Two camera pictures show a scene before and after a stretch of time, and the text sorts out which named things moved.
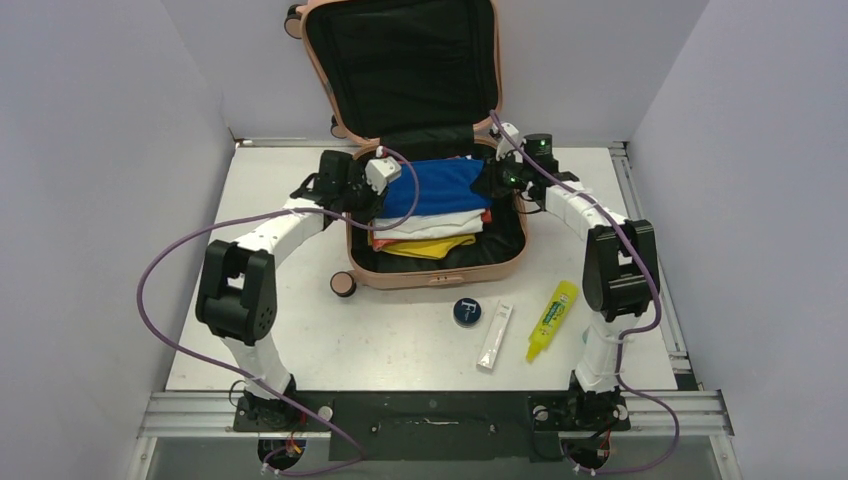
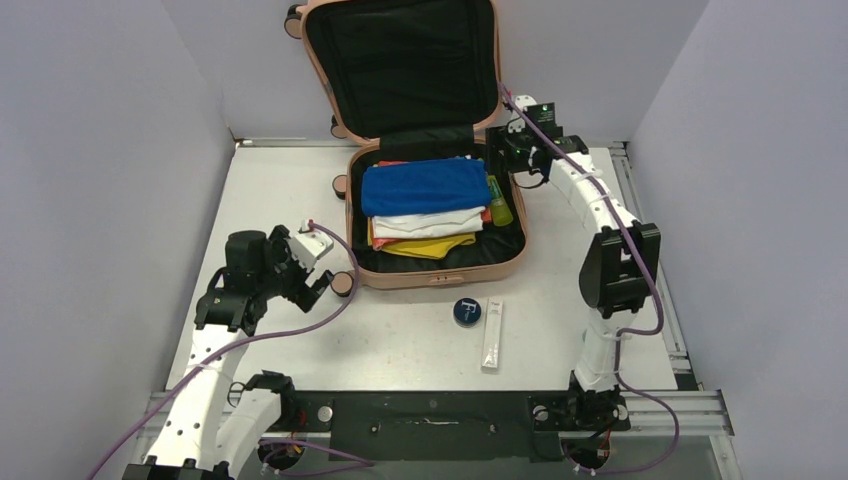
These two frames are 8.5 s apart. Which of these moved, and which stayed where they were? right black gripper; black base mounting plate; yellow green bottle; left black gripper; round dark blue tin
Moved: right black gripper; left black gripper; yellow green bottle
Stayed: round dark blue tin; black base mounting plate
